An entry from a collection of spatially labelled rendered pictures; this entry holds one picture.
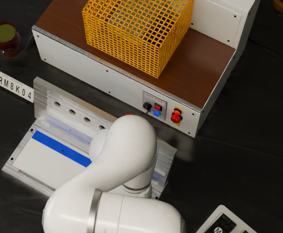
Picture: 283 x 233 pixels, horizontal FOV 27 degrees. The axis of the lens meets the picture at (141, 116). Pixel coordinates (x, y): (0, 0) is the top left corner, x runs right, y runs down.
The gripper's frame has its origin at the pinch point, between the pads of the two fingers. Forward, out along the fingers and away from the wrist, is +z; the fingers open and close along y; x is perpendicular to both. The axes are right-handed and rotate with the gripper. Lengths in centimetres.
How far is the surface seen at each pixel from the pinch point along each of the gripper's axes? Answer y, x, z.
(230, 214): 25.0, 15.4, 5.1
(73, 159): -22.3, 7.1, 5.6
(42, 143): -32.9, 7.1, 5.6
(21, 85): -48, 18, 0
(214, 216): 21.4, 12.9, 5.6
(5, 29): -61, 29, -8
